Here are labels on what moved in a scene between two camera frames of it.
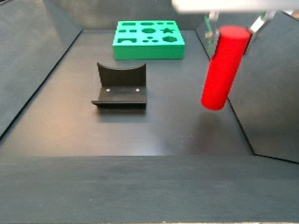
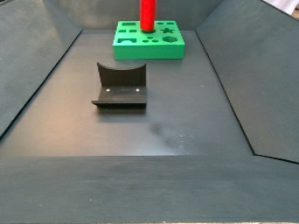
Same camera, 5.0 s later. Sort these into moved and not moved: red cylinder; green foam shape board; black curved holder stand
Moved: red cylinder
Not moved: black curved holder stand; green foam shape board
